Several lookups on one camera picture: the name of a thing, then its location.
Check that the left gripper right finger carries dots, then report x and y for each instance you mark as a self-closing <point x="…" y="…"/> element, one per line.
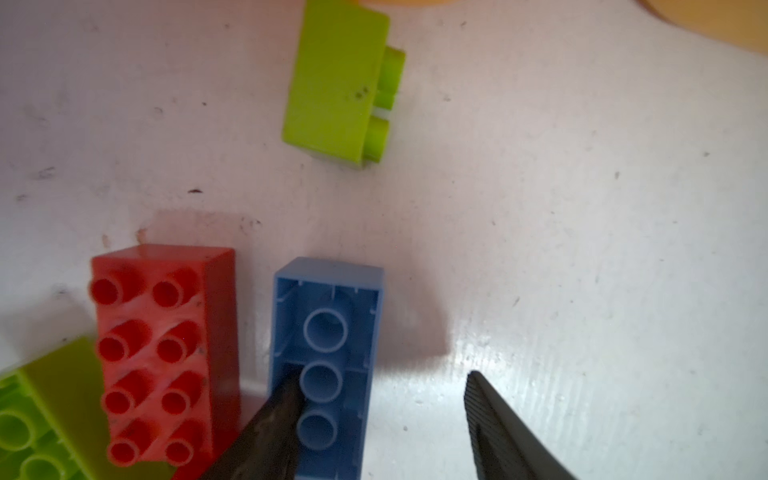
<point x="503" y="446"/>

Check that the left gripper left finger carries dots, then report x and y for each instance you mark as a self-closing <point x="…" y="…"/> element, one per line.
<point x="268" y="446"/>

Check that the blue lego on pile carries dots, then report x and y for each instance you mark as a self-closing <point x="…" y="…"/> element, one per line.
<point x="325" y="327"/>

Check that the small green lego by bins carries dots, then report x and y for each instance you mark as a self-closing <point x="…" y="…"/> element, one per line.
<point x="344" y="71"/>

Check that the red lego left pile upright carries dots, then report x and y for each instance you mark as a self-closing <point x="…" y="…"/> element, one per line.
<point x="168" y="346"/>

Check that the middle yellow plastic bin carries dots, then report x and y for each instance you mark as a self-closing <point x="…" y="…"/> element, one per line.
<point x="742" y="23"/>

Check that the green lego left upper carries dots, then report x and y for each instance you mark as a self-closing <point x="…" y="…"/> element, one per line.
<point x="52" y="424"/>

